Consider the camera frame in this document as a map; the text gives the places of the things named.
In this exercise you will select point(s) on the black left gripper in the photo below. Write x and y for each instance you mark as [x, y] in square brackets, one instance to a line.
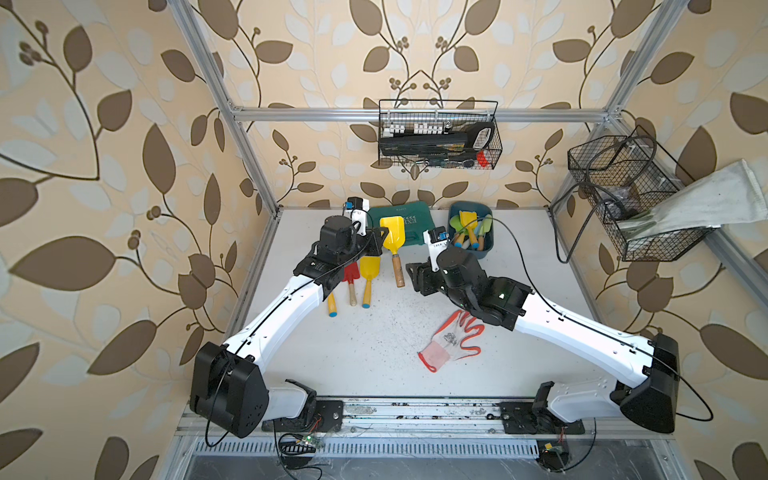
[377, 238]

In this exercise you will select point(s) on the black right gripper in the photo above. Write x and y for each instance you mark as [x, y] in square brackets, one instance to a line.
[422, 276]

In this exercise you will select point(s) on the yellow shovel wooden handle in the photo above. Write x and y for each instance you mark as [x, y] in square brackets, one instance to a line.
[394, 240]

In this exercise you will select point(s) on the red shovel wooden handle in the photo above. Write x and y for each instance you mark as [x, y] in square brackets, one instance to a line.
[351, 274]

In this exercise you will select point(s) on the yellow shovel blue-tipped handle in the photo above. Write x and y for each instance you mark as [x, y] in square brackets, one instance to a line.
[331, 305]

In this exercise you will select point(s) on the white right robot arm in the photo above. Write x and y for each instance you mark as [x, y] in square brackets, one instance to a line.
[641, 379]

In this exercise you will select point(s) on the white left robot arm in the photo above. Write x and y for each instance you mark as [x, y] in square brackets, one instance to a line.
[228, 387]

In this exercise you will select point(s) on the yellow shovel in box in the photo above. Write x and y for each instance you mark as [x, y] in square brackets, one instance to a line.
[469, 220]

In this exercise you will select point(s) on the light green shovel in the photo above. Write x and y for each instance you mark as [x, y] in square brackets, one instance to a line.
[484, 227]

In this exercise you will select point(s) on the blue plastic storage box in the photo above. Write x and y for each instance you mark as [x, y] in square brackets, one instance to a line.
[481, 210]

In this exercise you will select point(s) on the green plastic tool case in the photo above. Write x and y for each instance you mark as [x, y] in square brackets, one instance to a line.
[417, 219]

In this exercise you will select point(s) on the red white work glove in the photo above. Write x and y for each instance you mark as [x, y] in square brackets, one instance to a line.
[452, 341]

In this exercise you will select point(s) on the grey cloth bag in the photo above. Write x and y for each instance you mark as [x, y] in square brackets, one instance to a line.
[731, 195]

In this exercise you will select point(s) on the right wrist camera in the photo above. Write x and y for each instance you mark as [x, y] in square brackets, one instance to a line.
[437, 240]

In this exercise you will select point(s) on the green trowel wooden handle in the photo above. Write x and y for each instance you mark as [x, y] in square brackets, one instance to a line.
[459, 231]

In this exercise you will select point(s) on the black wire basket back wall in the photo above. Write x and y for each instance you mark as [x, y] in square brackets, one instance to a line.
[404, 113]

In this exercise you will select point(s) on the black wire basket wall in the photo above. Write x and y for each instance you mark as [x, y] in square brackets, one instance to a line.
[404, 113]
[622, 180]

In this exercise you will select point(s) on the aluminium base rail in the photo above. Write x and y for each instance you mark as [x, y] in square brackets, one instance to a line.
[413, 428]

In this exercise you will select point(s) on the black wire basket right wall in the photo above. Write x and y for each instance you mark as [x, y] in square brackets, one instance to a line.
[622, 180]

